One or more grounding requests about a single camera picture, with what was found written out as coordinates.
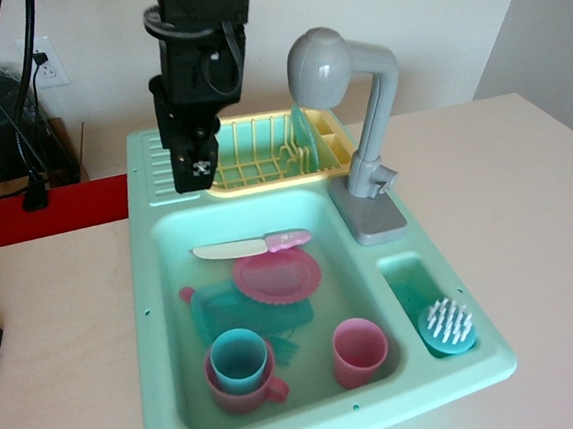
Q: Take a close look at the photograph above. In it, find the black plug on table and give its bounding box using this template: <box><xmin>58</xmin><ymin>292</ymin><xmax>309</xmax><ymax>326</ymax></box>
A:
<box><xmin>22</xmin><ymin>179</ymin><xmax>49</xmax><ymax>212</ymax></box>

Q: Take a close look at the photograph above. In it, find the pink toy mug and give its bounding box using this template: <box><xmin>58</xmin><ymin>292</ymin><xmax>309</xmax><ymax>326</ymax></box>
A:
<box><xmin>203</xmin><ymin>342</ymin><xmax>290</xmax><ymax>415</ymax></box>

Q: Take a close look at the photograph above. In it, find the white wall outlet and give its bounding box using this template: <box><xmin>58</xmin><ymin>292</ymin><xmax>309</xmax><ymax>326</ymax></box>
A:
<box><xmin>29</xmin><ymin>36</ymin><xmax>70</xmax><ymax>89</ymax></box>

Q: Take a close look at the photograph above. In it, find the yellow dish rack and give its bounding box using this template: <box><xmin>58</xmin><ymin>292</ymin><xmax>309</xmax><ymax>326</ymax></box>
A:
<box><xmin>209</xmin><ymin>107</ymin><xmax>355</xmax><ymax>198</ymax></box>

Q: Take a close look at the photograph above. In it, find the black cable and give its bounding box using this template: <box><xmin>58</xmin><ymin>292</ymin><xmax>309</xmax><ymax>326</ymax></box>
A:
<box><xmin>0</xmin><ymin>0</ymin><xmax>129</xmax><ymax>195</ymax></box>

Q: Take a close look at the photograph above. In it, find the blue toy cup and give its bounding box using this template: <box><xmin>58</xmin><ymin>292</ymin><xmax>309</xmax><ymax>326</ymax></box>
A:
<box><xmin>209</xmin><ymin>328</ymin><xmax>268</xmax><ymax>396</ymax></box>

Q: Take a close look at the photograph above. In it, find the teal scrub brush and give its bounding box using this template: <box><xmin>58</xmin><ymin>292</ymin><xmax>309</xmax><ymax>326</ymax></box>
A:
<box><xmin>417</xmin><ymin>299</ymin><xmax>478</xmax><ymax>356</ymax></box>

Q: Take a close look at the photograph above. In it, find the teal toy bottle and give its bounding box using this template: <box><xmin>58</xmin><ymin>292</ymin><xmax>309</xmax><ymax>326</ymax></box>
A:
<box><xmin>179</xmin><ymin>281</ymin><xmax>314</xmax><ymax>345</ymax></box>

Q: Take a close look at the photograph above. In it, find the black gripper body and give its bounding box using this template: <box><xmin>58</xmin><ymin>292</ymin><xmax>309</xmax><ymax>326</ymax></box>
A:
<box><xmin>150</xmin><ymin>20</ymin><xmax>246</xmax><ymax>142</ymax></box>

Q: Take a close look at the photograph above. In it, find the pink toy cup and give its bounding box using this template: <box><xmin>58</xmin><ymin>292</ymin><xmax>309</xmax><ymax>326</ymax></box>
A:
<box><xmin>331</xmin><ymin>318</ymin><xmax>389</xmax><ymax>390</ymax></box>

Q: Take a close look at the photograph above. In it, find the pink toy plate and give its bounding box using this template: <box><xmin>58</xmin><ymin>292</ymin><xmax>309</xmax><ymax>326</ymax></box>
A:
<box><xmin>232</xmin><ymin>249</ymin><xmax>322</xmax><ymax>305</ymax></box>

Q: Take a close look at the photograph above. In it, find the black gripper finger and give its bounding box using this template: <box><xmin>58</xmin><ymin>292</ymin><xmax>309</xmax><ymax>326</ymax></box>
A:
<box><xmin>170</xmin><ymin>137</ymin><xmax>218</xmax><ymax>194</ymax></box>
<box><xmin>149</xmin><ymin>81</ymin><xmax>183</xmax><ymax>150</ymax></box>

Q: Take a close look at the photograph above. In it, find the toy knife pink handle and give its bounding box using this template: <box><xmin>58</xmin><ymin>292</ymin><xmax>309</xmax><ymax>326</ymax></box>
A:
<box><xmin>191</xmin><ymin>230</ymin><xmax>312</xmax><ymax>260</ymax></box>

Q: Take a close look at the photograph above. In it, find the mint green toy sink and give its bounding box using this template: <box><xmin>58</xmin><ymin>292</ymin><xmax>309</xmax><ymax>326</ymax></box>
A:
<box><xmin>126</xmin><ymin>129</ymin><xmax>517</xmax><ymax>429</ymax></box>

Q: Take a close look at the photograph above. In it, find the teal toy fork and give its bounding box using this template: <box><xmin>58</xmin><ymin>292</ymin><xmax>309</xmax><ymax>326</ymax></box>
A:
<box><xmin>267</xmin><ymin>337</ymin><xmax>299</xmax><ymax>367</ymax></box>

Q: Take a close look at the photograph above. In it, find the teal plate in rack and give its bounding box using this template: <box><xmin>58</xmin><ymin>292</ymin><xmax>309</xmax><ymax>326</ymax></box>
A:
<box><xmin>290</xmin><ymin>105</ymin><xmax>320</xmax><ymax>173</ymax></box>

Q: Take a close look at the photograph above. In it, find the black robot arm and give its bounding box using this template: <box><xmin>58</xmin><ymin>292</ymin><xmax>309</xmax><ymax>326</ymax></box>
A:
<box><xmin>143</xmin><ymin>0</ymin><xmax>249</xmax><ymax>193</ymax></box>

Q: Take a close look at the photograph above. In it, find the grey toy faucet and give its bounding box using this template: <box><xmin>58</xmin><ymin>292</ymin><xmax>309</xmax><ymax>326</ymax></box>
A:
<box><xmin>287</xmin><ymin>27</ymin><xmax>407</xmax><ymax>246</ymax></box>

